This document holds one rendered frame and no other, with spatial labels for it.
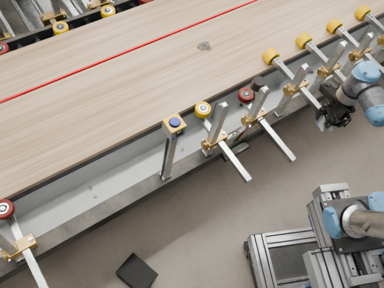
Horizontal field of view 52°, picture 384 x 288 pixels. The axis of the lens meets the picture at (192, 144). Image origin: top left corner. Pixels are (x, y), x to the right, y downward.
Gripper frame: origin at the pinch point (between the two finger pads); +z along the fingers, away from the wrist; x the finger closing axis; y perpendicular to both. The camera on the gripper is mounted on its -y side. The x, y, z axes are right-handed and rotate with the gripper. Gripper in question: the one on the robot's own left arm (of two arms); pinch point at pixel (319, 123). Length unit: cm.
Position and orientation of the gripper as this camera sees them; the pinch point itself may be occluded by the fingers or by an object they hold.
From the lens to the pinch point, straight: 155.9
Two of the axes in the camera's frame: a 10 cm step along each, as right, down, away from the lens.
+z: -1.3, 4.7, 8.7
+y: 1.6, 8.8, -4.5
